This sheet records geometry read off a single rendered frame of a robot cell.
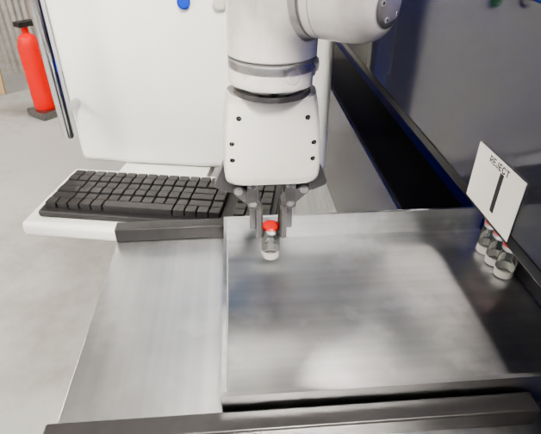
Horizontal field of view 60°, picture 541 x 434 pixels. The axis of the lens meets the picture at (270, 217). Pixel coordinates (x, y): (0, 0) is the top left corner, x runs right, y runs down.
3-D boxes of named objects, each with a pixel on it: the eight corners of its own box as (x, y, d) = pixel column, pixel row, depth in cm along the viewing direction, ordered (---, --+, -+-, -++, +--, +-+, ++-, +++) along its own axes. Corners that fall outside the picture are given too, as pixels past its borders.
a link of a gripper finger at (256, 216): (260, 175, 53) (260, 224, 56) (233, 176, 53) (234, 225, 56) (263, 189, 50) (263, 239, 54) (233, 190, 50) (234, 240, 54)
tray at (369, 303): (477, 227, 63) (484, 206, 61) (607, 395, 41) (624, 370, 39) (225, 238, 61) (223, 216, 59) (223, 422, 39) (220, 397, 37)
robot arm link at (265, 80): (314, 42, 48) (312, 71, 49) (226, 43, 47) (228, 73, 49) (329, 65, 41) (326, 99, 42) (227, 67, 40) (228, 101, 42)
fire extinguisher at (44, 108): (71, 106, 346) (49, 15, 311) (65, 120, 324) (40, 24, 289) (33, 108, 343) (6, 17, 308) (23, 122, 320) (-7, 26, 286)
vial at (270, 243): (278, 249, 58) (278, 220, 56) (280, 260, 56) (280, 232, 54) (260, 250, 58) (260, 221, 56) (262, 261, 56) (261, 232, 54)
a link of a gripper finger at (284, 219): (306, 174, 53) (303, 222, 57) (278, 175, 53) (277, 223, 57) (310, 188, 50) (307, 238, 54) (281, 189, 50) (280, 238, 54)
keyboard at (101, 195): (282, 189, 86) (282, 177, 85) (274, 233, 75) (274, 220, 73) (77, 176, 90) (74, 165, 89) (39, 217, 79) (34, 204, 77)
